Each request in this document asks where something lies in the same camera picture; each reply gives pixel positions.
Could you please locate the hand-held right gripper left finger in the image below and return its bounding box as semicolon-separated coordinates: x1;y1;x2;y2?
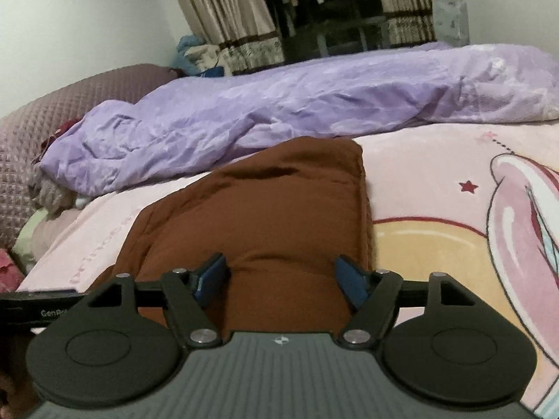
88;252;228;351

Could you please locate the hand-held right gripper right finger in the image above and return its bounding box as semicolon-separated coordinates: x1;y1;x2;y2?
334;255;479;352

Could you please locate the brown coat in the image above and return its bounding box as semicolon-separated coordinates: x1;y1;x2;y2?
76;136;377;345

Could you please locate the red patterned cloth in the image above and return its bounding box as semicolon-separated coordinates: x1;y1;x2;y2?
0;248;26;294

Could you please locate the light green pillow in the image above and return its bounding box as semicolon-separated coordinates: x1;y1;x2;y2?
11;208;50;263

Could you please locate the grey knitted cloth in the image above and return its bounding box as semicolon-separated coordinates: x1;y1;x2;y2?
28;174;90;220

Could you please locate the pink printed blanket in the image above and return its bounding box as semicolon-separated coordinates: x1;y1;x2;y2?
16;119;559;419

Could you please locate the mauve quilted headboard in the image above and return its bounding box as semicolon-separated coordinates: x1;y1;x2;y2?
0;64;180;249

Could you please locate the purple duvet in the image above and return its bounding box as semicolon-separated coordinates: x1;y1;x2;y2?
38;42;559;196

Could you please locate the blue and white cloth pile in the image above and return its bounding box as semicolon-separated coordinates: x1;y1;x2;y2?
175;34;234;77

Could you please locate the beige patterned curtain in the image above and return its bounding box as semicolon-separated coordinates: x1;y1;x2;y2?
165;0;286;76
371;0;438;49

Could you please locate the dark window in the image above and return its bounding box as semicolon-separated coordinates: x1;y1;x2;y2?
255;0;389;63

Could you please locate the white wrapped object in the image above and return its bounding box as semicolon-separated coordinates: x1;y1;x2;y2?
434;0;471;49

